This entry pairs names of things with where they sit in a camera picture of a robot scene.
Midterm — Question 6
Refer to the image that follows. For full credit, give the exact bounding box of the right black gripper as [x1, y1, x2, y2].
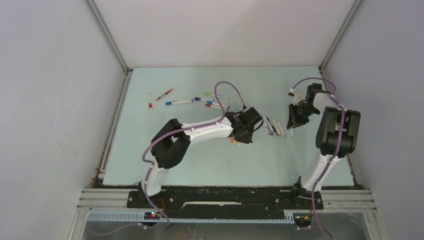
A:
[287, 103, 320, 130]

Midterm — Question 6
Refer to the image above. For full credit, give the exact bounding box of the yellow capped marker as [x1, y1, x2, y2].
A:
[276, 121, 286, 137]

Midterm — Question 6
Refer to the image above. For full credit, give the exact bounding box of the orange capped marker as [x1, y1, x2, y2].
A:
[271, 116, 282, 137]

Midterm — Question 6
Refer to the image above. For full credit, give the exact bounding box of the dark green thin pen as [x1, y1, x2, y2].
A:
[265, 116, 280, 136]

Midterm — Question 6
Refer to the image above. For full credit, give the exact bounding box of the blue marker white body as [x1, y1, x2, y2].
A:
[262, 115, 274, 136]

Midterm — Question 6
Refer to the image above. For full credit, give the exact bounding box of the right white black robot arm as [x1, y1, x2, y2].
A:
[286, 83, 361, 209]

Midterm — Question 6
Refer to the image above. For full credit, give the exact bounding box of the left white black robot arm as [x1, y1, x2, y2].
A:
[138, 107, 264, 208]

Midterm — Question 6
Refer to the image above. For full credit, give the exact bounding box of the red orange thin pen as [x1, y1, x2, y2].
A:
[156, 87, 175, 101]

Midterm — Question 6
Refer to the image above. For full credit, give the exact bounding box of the brown capped marker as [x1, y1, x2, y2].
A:
[205, 103, 228, 111]

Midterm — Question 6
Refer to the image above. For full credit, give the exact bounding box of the blue marker beside brown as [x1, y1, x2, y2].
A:
[207, 101, 230, 109]

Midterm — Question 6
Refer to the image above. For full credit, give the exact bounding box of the light green marker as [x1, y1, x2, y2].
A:
[203, 91, 230, 100]

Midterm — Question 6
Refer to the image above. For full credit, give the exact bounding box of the dark blue capped marker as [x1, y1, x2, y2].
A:
[194, 97, 215, 102]

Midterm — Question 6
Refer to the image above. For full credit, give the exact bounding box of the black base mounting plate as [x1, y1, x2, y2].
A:
[126, 186, 324, 219]

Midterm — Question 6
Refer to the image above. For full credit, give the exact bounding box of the right controller board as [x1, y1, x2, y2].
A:
[293, 215, 313, 230]

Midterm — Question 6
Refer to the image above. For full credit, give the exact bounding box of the controller board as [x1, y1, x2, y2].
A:
[293, 215, 313, 230]
[143, 211, 162, 220]

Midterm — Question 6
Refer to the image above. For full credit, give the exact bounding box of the red capped marker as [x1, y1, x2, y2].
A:
[147, 93, 153, 110]

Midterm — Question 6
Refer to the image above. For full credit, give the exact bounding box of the left controller board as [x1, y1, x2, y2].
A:
[143, 211, 162, 220]

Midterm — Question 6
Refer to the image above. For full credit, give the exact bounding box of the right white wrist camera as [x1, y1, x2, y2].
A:
[288, 88, 306, 106]

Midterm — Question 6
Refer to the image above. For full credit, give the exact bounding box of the right aluminium frame rail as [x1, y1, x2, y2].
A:
[319, 0, 364, 74]

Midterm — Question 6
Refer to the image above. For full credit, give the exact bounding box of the aluminium frame rail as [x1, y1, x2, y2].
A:
[85, 0, 132, 181]
[319, 0, 364, 74]

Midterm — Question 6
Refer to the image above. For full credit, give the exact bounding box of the grey slotted cable duct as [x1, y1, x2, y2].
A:
[86, 210, 294, 224]

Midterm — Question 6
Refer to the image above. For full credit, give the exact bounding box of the left aluminium frame rail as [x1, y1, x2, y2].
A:
[85, 0, 132, 181]

